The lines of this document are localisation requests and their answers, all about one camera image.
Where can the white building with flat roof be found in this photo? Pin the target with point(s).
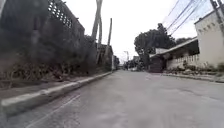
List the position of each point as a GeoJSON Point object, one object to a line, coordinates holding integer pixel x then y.
{"type": "Point", "coordinates": [210, 40]}

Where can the utility pole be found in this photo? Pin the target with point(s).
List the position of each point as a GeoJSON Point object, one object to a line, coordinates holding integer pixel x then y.
{"type": "Point", "coordinates": [218, 15]}

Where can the grey concrete sidewalk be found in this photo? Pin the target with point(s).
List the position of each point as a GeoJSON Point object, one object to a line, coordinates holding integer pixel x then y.
{"type": "Point", "coordinates": [30, 88]}

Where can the grey concrete road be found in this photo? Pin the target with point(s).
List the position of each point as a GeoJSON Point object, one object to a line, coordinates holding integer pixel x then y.
{"type": "Point", "coordinates": [140, 103]}

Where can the low building with sloped roof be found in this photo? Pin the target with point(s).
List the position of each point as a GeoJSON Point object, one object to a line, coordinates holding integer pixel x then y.
{"type": "Point", "coordinates": [180, 53]}

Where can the dark wall with lattice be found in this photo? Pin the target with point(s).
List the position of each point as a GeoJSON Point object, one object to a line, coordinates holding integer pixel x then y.
{"type": "Point", "coordinates": [33, 40]}

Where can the street lamp pole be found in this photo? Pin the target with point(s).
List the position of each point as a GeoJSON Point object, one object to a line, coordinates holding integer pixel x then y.
{"type": "Point", "coordinates": [127, 58]}

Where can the tall leaning pole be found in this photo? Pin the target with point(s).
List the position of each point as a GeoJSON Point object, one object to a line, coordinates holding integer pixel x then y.
{"type": "Point", "coordinates": [96, 20]}

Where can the low concrete kerb strip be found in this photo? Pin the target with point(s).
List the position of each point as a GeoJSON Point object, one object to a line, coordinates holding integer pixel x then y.
{"type": "Point", "coordinates": [193, 77]}

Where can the dry plants along wall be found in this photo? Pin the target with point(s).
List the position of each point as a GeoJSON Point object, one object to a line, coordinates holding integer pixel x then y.
{"type": "Point", "coordinates": [40, 71]}

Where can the large dark tree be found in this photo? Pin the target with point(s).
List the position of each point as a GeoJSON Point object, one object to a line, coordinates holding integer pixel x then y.
{"type": "Point", "coordinates": [155, 40]}

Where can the short leaning pole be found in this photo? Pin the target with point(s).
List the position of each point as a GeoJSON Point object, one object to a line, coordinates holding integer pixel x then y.
{"type": "Point", "coordinates": [109, 33]}

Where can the concrete kerb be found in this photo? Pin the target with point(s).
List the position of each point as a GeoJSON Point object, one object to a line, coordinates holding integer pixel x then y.
{"type": "Point", "coordinates": [50, 91]}

